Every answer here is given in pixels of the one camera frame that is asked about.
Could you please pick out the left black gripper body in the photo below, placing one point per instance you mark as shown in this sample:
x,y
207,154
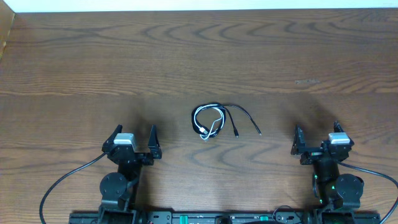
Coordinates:
x,y
134,155

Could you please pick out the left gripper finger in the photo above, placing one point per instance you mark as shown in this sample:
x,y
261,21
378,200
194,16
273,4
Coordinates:
x,y
109,143
153,144

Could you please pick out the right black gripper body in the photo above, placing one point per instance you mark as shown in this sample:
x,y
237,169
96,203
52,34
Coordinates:
x,y
311,155

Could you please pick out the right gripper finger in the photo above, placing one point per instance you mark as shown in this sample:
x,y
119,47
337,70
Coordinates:
x,y
299,144
337,127

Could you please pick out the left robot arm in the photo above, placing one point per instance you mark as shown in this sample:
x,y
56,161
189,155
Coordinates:
x,y
119,189

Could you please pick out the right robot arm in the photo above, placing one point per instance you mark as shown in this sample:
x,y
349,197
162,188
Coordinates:
x,y
339,194

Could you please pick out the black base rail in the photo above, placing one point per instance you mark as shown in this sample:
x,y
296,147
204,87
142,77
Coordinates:
x,y
166,217

